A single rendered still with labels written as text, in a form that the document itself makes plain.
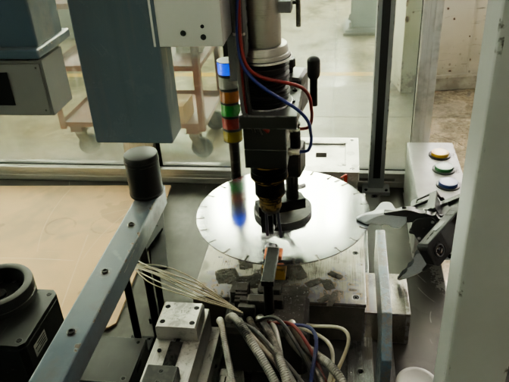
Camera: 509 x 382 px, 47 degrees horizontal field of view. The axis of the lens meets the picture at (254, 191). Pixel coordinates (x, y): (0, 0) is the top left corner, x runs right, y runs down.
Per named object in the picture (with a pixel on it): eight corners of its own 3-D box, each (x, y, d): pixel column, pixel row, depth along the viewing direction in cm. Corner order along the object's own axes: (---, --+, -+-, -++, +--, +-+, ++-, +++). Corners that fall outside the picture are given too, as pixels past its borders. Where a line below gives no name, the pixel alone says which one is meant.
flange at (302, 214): (321, 218, 110) (322, 207, 109) (266, 233, 107) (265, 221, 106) (297, 191, 119) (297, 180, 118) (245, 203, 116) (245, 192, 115)
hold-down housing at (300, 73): (282, 164, 103) (278, 51, 93) (309, 167, 102) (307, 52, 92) (274, 180, 99) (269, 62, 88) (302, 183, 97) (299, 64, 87)
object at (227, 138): (225, 135, 139) (224, 123, 138) (244, 135, 139) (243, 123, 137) (222, 143, 136) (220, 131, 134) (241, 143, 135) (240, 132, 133)
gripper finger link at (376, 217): (360, 206, 113) (410, 214, 111) (354, 223, 108) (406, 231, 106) (361, 192, 112) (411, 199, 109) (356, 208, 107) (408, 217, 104)
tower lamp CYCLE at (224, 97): (222, 96, 134) (220, 84, 133) (242, 96, 134) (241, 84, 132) (218, 104, 131) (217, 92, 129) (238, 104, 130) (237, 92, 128)
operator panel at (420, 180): (402, 193, 155) (407, 142, 147) (445, 194, 153) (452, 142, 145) (412, 258, 131) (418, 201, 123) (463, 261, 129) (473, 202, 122)
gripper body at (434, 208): (427, 231, 113) (488, 208, 107) (423, 258, 106) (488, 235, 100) (407, 200, 111) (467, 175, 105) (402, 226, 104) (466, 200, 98)
